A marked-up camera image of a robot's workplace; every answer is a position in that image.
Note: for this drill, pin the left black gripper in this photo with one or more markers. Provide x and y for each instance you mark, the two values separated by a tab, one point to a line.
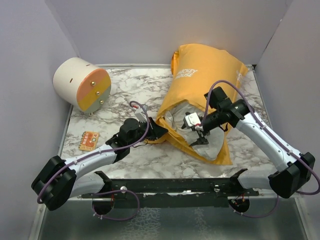
155	130

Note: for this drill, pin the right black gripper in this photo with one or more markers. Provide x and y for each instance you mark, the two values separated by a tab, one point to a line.
203	140

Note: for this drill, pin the orange Mickey Mouse pillowcase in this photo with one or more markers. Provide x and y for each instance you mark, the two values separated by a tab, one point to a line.
195	68

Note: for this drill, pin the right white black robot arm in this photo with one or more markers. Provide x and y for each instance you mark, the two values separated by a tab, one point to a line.
241	116

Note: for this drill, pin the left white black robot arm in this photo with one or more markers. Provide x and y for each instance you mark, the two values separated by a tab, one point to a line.
114	150

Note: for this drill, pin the small orange patterned card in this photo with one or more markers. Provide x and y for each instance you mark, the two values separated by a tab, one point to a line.
89	140

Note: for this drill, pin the white cylinder with orange lid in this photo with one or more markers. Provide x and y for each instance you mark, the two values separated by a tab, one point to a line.
82	84

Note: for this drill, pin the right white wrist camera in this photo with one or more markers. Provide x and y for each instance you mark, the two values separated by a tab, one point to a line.
192	118

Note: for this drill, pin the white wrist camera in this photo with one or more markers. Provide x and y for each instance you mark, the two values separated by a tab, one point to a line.
140	114
192	118

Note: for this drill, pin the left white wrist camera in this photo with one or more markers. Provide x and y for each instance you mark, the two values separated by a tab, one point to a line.
140	114

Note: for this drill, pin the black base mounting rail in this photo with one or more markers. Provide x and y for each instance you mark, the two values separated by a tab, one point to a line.
172	192

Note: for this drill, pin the aluminium frame rail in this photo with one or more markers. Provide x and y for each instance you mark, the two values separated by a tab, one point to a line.
284	184

